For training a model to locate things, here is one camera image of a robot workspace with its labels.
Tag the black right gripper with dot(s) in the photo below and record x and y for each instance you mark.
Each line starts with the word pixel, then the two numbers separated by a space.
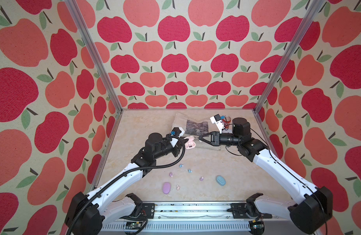
pixel 214 138

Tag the pink earbud charging case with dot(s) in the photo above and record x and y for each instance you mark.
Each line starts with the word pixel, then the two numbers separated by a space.
pixel 189 142

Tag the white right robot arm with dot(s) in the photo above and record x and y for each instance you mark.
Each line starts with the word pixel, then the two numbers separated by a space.
pixel 310 207

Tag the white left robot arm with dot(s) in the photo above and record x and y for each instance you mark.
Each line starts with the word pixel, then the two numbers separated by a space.
pixel 89 212

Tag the purple earbud charging case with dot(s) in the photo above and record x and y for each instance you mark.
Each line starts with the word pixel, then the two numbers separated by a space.
pixel 166 188

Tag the blue earbud charging case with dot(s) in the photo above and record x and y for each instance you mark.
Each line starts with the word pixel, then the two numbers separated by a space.
pixel 220 180

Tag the red cola can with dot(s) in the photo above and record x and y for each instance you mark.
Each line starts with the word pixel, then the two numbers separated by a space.
pixel 227 122

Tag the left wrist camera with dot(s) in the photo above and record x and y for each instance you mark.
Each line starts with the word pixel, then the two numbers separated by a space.
pixel 176 132

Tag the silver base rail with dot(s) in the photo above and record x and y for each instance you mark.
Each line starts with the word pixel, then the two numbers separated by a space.
pixel 209 218

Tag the left aluminium frame post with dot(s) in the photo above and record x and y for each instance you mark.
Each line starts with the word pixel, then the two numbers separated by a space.
pixel 80 23

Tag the aluminium frame post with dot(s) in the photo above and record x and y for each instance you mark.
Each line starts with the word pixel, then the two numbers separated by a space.
pixel 80 23
pixel 311 13

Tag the right aluminium frame post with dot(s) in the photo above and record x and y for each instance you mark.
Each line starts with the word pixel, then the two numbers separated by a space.
pixel 311 13

